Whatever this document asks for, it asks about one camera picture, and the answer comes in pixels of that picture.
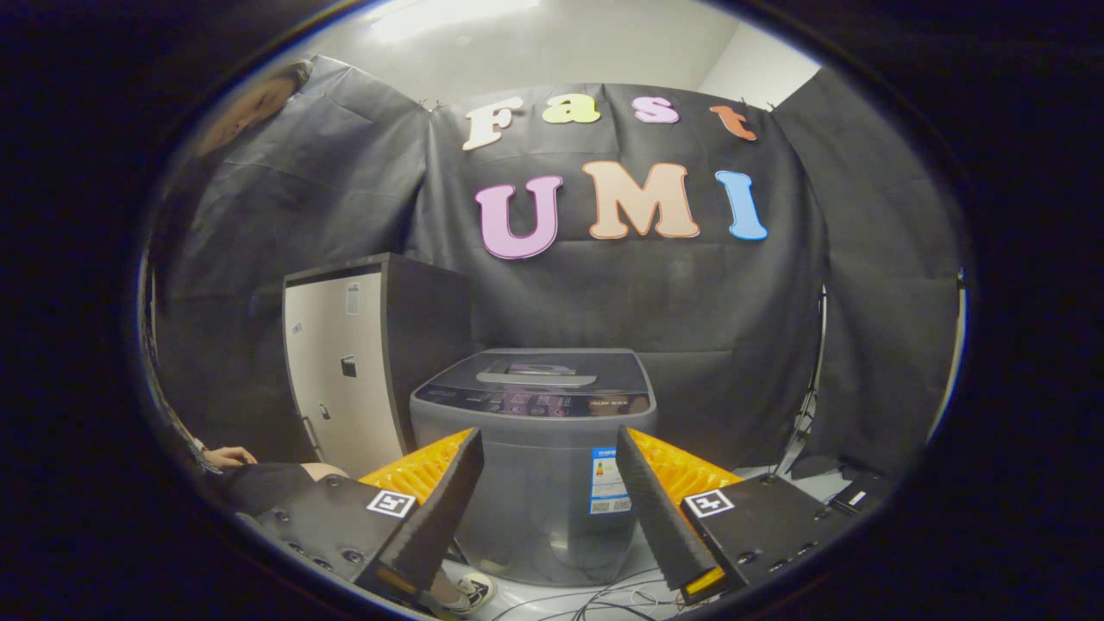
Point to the grey washing machine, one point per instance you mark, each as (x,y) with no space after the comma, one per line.
(543,492)

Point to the black and white sneaker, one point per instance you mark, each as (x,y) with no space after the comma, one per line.
(476,591)

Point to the person's head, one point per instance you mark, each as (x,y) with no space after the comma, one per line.
(254,108)

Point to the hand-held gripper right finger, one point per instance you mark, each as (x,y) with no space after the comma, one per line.
(660,517)

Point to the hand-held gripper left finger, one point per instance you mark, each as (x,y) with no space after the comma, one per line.
(431,526)

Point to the dark washing machine lid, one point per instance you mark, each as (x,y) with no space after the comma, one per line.
(608,366)

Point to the black light stand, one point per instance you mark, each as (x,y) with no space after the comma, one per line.
(806,414)

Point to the black box with white label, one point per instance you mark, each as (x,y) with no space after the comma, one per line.
(862,498)

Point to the black backdrop cloth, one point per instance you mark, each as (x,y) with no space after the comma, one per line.
(724,319)

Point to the dark cabinet with beige door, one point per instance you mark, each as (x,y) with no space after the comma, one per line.
(345,379)

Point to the person's leg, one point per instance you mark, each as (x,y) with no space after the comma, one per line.
(272,487)

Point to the white pole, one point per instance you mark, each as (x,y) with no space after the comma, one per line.
(950,362)

